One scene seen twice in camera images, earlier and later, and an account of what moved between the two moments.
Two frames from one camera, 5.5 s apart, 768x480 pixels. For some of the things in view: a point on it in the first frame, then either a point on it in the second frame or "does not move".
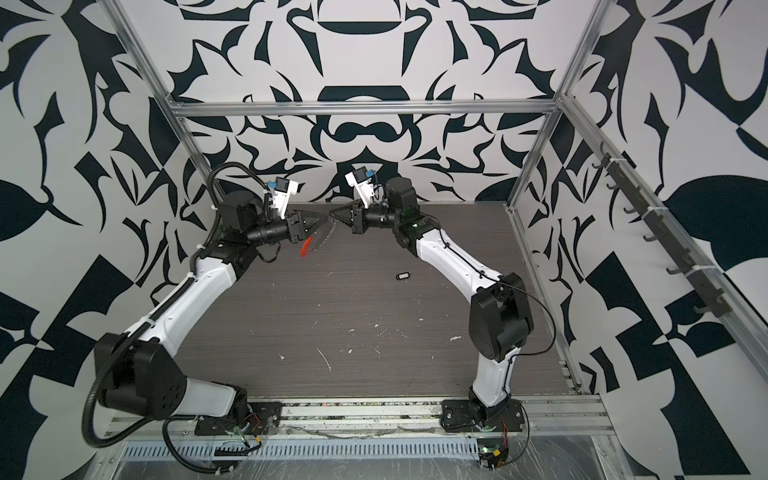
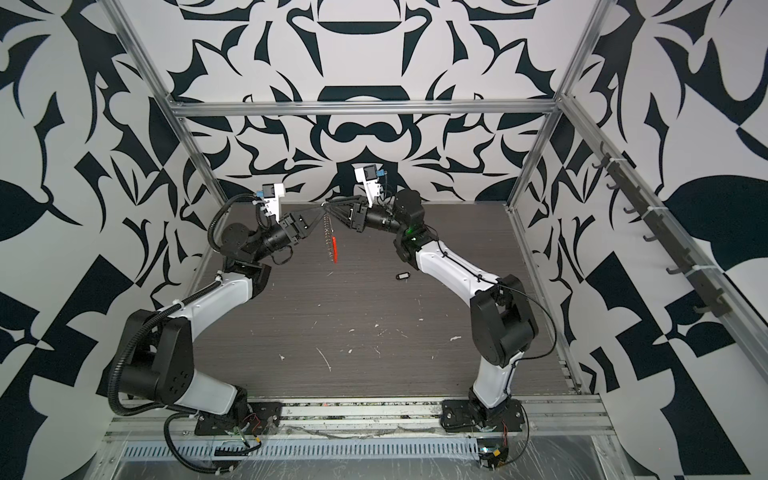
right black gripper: [358, 223] does not move
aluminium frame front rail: [564, 417] does not move
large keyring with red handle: [313, 243] → [329, 233]
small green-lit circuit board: [492, 452] does not move
